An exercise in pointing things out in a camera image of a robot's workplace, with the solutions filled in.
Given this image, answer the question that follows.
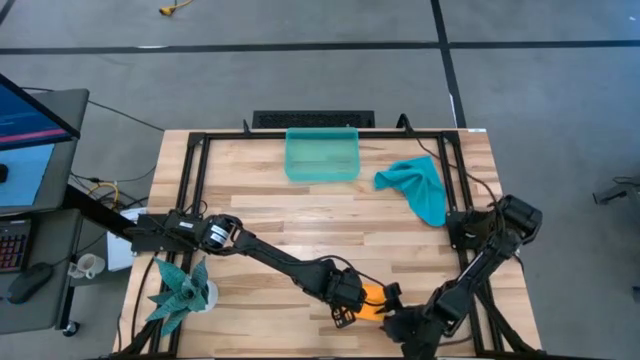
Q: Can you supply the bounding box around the white mug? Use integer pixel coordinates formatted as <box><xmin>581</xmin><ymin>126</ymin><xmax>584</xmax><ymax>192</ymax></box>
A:
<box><xmin>67</xmin><ymin>253</ymin><xmax>107</xmax><ymax>280</ymax></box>

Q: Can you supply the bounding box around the artificial plant in white pot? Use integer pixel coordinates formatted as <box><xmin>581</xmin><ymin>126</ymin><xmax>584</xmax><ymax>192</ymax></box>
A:
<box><xmin>145</xmin><ymin>255</ymin><xmax>220</xmax><ymax>337</ymax></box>

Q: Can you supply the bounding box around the teal microfiber towel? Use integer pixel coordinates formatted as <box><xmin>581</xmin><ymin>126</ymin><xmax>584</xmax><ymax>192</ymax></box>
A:
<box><xmin>373</xmin><ymin>155</ymin><xmax>448</xmax><ymax>228</ymax></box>

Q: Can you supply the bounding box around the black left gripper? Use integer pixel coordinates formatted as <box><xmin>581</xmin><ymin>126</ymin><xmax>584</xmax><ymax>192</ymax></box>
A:
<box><xmin>324</xmin><ymin>268</ymin><xmax>369</xmax><ymax>330</ymax></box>

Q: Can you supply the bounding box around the orange microfiber towel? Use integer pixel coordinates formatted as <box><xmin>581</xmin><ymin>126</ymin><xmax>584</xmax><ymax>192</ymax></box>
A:
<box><xmin>355</xmin><ymin>283</ymin><xmax>390</xmax><ymax>322</ymax></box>

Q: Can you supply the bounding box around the black metal table frame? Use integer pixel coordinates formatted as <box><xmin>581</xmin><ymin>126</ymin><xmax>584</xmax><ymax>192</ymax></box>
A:
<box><xmin>112</xmin><ymin>128</ymin><xmax>546</xmax><ymax>360</ymax></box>

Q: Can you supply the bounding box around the yellow coiled cable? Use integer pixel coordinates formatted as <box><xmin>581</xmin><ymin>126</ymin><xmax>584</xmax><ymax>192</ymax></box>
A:
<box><xmin>87</xmin><ymin>181</ymin><xmax>122</xmax><ymax>210</ymax></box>

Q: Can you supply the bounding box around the grey keyboard desk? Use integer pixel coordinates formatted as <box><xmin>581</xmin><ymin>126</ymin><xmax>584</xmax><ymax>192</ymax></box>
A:
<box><xmin>0</xmin><ymin>208</ymin><xmax>84</xmax><ymax>335</ymax></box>

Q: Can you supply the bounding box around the black desk support beam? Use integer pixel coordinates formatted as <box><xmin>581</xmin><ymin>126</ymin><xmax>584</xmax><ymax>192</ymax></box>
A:
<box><xmin>62</xmin><ymin>184</ymin><xmax>139</xmax><ymax>241</ymax></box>

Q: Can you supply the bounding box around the teal translucent plastic basket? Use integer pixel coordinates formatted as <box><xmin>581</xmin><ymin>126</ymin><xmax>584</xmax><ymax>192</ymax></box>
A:
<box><xmin>284</xmin><ymin>126</ymin><xmax>361</xmax><ymax>183</ymax></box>

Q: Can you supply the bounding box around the computer monitor with blue screen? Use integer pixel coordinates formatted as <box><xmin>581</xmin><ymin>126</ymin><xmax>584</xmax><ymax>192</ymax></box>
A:
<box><xmin>0</xmin><ymin>73</ymin><xmax>82</xmax><ymax>152</ymax></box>

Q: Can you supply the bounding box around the black computer mouse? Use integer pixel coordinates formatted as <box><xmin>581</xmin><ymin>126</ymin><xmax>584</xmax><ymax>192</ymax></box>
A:
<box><xmin>7</xmin><ymin>262</ymin><xmax>55</xmax><ymax>306</ymax></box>

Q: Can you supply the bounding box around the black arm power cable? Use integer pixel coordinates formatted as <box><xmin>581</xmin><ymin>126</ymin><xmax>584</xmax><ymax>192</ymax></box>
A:
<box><xmin>397</xmin><ymin>113</ymin><xmax>504</xmax><ymax>206</ymax></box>

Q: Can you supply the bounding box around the black stand foot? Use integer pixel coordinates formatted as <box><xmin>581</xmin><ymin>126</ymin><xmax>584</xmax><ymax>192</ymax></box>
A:
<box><xmin>592</xmin><ymin>175</ymin><xmax>640</xmax><ymax>206</ymax></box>

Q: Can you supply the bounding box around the backlit computer keyboard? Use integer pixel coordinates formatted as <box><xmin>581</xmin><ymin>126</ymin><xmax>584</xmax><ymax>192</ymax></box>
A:
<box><xmin>0</xmin><ymin>218</ymin><xmax>30</xmax><ymax>275</ymax></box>

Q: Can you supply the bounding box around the white paper sheet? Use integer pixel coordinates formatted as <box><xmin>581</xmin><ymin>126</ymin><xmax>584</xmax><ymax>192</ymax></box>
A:
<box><xmin>106</xmin><ymin>207</ymin><xmax>147</xmax><ymax>273</ymax></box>

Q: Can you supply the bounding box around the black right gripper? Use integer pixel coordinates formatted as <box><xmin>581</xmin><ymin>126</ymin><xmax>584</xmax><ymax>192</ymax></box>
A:
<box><xmin>383</xmin><ymin>282</ymin><xmax>441</xmax><ymax>359</ymax></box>

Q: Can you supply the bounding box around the yellow floor cable plug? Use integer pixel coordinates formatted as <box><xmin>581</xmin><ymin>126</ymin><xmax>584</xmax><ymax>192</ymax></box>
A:
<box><xmin>158</xmin><ymin>0</ymin><xmax>194</xmax><ymax>17</ymax></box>

